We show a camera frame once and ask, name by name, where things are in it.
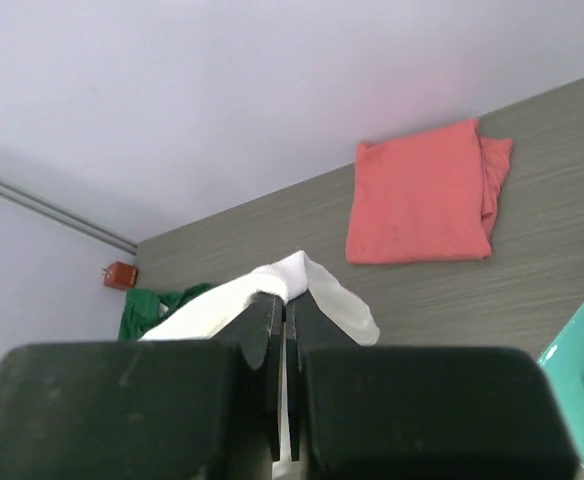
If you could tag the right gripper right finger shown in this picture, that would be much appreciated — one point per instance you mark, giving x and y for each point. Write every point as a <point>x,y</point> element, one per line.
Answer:
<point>408,412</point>

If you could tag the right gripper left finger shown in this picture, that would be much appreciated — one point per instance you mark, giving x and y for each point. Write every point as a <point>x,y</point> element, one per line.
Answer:
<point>187,409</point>

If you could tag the green t shirt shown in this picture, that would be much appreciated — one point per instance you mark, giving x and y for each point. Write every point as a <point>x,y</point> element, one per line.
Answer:
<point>145,309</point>

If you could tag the red cube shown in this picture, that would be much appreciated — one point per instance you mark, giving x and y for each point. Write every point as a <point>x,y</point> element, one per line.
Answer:
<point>120,276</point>

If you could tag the folded pink t shirt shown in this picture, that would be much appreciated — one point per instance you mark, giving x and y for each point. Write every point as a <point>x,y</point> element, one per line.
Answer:
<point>431,196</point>

